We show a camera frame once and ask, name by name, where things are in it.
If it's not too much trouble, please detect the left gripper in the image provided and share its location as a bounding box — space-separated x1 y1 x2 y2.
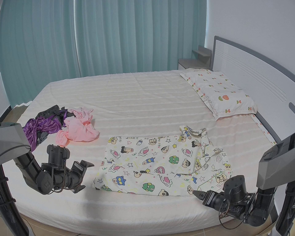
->
62 161 95 194

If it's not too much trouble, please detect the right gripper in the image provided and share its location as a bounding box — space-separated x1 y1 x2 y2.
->
192 190 227 210

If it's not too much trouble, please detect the white printed pyjama top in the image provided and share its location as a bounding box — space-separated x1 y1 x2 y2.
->
93 125 233 196

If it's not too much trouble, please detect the bed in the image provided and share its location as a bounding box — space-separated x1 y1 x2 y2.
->
0 36 295 236

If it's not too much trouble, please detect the pink garment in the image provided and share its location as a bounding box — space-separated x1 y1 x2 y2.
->
56 107 100 147

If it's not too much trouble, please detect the dark grey garment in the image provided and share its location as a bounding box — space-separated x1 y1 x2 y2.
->
37 131 50 144

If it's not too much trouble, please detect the purple satin garment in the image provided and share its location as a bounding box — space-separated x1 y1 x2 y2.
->
23 110 67 151

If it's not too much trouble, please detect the black garment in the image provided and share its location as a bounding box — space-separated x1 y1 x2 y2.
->
38 105 67 126

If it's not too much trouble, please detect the white printed pillow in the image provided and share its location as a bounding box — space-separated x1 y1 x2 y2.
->
180 68 258 122

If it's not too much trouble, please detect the grey bedside table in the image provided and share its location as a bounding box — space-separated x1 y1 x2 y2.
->
178 45 212 70

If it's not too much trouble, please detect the blue-green curtain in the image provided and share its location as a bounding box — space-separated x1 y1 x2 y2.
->
75 0 208 77
0 0 81 107

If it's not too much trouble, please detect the black cable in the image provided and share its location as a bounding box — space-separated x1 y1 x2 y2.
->
218 206 241 230

